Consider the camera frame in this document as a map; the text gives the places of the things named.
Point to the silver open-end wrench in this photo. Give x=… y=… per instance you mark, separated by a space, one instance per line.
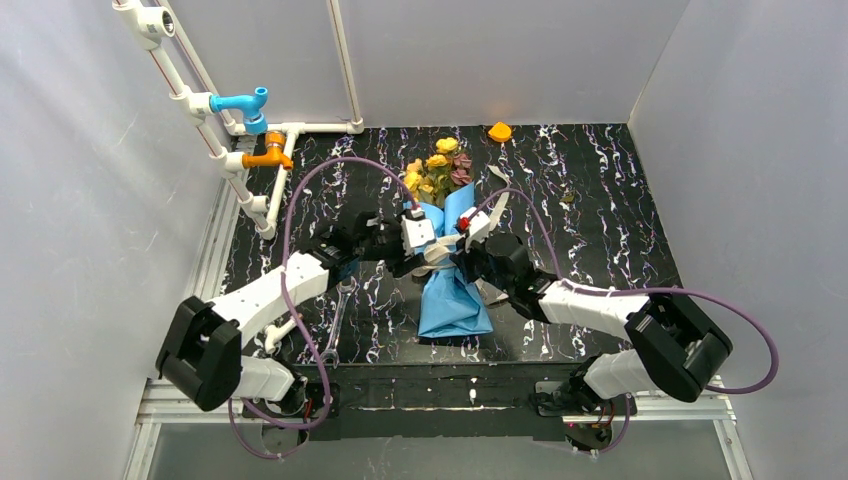
x=329 y=356

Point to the orange plastic piece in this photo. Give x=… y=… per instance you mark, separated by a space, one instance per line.
x=500 y=132

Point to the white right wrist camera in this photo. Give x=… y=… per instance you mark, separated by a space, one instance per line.
x=473 y=225

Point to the yellow fake flower bunch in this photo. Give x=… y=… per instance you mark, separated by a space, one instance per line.
x=429 y=179

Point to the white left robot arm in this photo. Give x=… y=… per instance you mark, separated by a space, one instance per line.
x=201 y=354

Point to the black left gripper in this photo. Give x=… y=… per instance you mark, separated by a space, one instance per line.
x=398 y=249

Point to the small white pipe fitting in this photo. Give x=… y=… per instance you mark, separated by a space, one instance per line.
x=274 y=334

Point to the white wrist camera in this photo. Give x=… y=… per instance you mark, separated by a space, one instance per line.
x=417 y=230
x=473 y=225

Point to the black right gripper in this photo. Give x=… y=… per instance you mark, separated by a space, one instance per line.
x=469 y=253

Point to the cream printed ribbon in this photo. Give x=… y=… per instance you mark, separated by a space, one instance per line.
x=436 y=255

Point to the aluminium extrusion frame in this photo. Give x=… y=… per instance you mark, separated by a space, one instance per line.
x=458 y=408

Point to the blue wrapping paper sheet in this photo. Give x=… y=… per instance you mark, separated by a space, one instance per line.
x=451 y=306

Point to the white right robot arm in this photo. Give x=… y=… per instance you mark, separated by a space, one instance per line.
x=676 y=348

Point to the orange plastic tap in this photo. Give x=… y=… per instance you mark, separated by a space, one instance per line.
x=274 y=155

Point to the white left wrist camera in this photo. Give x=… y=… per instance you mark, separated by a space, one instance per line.
x=417 y=230

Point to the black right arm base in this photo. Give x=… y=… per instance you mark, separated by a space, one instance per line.
x=592 y=426

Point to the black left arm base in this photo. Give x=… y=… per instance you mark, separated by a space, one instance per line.
x=304 y=403

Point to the brown pink fake flower bunch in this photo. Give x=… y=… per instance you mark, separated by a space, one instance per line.
x=461 y=170

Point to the blue plastic tap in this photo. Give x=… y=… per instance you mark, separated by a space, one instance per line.
x=250 y=106

